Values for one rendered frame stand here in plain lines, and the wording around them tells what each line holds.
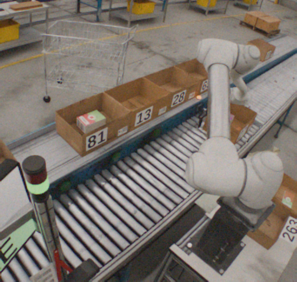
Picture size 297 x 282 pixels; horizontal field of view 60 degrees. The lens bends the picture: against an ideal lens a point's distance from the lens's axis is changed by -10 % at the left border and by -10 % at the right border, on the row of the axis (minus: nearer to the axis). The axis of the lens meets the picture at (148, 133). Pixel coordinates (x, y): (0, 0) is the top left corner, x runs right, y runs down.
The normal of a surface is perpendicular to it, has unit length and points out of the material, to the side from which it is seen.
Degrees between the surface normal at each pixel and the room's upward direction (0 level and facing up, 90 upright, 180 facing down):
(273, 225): 1
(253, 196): 94
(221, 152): 24
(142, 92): 89
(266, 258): 0
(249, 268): 0
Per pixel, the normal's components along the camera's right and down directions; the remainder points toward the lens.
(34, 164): 0.14, -0.76
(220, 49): 0.04, -0.31
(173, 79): -0.67, 0.38
